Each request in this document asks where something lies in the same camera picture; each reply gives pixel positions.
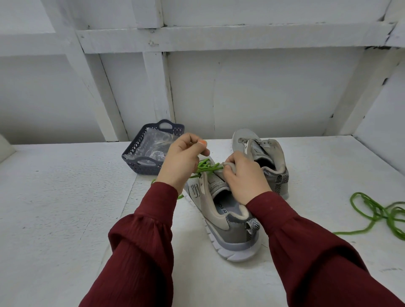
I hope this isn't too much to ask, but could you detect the person's left hand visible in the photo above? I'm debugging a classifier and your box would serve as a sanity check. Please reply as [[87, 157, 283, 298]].
[[154, 132, 211, 196]]

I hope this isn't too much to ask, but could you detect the person's right hand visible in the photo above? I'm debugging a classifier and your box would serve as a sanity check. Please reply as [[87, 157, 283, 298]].
[[222, 151, 273, 206]]

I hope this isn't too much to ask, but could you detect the green shoelace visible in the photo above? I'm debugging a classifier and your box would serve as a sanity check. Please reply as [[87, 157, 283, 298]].
[[151, 157, 226, 200], [333, 191, 405, 242]]

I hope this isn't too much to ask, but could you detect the grey mesh shoe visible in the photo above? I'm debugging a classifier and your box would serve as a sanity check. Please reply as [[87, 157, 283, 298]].
[[184, 157, 263, 263], [231, 128, 291, 201]]

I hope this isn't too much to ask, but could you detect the person's right forearm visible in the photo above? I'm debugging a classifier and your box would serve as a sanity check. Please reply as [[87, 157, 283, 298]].
[[246, 190, 405, 307]]

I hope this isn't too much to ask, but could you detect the person's left forearm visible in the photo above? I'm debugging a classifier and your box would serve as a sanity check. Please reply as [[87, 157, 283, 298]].
[[78, 181, 180, 307]]

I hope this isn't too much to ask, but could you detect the clear plastic bag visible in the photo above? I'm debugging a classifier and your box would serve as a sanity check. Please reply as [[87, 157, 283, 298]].
[[134, 129, 181, 162]]

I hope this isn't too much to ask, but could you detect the dark plastic lattice basket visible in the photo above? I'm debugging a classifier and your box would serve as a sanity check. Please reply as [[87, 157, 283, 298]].
[[121, 119, 186, 176]]

